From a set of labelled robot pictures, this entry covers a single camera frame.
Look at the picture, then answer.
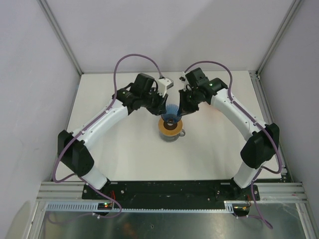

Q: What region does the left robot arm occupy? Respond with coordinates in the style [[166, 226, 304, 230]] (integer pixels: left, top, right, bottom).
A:
[[57, 73, 173, 199]]

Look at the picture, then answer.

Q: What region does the left aluminium frame post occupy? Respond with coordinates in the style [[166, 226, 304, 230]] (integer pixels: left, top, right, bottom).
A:
[[37, 0, 83, 76]]

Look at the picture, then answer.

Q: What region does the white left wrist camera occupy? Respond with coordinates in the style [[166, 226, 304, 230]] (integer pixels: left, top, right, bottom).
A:
[[157, 78, 174, 97]]

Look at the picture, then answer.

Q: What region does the right aluminium frame post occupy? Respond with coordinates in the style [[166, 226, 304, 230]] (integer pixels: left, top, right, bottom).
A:
[[249, 0, 304, 78]]

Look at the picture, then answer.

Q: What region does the grey slotted cable duct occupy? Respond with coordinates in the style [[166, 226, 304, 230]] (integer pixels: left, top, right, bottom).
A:
[[46, 201, 248, 213]]

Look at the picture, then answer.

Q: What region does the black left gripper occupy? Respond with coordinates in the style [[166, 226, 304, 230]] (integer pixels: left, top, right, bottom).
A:
[[141, 88, 168, 116]]

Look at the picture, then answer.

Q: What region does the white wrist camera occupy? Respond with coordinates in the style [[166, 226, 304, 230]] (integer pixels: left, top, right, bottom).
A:
[[179, 71, 186, 82], [157, 78, 174, 97]]

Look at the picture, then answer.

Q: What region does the grey glass coffee server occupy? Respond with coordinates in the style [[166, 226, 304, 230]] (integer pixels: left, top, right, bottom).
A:
[[159, 129, 185, 142]]

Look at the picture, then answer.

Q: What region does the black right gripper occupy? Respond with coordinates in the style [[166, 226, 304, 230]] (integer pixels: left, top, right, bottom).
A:
[[178, 89, 204, 117]]

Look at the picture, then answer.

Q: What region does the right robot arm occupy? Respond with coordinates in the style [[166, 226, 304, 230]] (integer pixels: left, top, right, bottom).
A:
[[178, 68, 280, 200]]

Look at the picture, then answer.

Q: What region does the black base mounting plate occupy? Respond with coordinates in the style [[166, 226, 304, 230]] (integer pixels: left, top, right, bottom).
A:
[[81, 179, 261, 210]]

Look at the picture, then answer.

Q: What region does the blue coffee dripper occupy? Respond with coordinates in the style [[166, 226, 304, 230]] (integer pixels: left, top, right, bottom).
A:
[[161, 104, 181, 123]]

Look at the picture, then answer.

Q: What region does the wooden dripper holder ring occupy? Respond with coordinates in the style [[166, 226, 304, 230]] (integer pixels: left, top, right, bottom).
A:
[[158, 118, 184, 137]]

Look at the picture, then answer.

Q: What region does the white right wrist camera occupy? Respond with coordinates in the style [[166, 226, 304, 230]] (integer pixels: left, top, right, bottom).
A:
[[179, 71, 186, 82]]

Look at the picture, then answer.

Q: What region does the aluminium frame post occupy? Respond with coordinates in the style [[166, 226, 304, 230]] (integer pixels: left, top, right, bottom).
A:
[[249, 0, 304, 78], [37, 0, 83, 76]]

